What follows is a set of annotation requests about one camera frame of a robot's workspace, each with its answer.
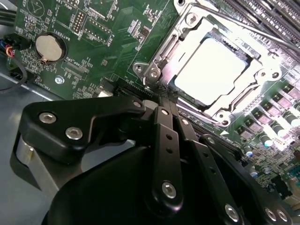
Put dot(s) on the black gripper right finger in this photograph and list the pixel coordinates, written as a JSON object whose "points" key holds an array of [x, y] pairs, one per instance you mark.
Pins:
{"points": [[220, 187]]}

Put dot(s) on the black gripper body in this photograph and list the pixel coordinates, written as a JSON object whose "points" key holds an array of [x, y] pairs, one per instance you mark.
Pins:
{"points": [[112, 192]]}

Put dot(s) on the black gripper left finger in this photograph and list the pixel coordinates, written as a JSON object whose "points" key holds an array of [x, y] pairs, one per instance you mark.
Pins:
{"points": [[54, 131]]}

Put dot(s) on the silver CPU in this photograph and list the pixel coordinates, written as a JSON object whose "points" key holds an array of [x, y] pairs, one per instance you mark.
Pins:
{"points": [[211, 68]]}

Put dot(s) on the metal locking lever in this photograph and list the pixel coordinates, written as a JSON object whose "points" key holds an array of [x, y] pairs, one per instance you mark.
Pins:
{"points": [[257, 28]]}

